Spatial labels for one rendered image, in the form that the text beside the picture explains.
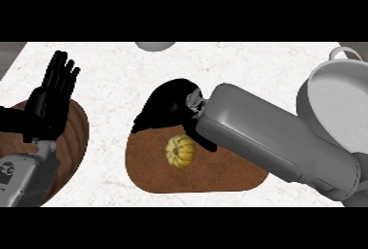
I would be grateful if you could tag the grey metal pot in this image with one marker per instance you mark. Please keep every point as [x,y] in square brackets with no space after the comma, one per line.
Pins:
[338,97]

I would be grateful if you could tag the grey rounded object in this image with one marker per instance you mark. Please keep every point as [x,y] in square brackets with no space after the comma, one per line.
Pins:
[156,46]

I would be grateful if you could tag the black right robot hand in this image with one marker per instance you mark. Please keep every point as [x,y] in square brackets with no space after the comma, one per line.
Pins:
[166,107]

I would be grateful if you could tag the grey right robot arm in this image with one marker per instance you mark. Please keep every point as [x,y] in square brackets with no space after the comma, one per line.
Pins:
[268,142]

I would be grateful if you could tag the brown wooden cutting board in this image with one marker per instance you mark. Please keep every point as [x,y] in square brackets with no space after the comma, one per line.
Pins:
[216,175]

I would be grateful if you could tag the yellow squash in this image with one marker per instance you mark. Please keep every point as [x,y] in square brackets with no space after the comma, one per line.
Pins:
[181,151]

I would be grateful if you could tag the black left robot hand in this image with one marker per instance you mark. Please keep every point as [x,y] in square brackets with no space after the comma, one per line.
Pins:
[48,107]

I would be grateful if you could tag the dark wooden round plate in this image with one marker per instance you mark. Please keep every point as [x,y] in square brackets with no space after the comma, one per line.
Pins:
[76,136]

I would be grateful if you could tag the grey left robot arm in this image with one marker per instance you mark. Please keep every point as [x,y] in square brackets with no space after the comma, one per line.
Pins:
[21,181]

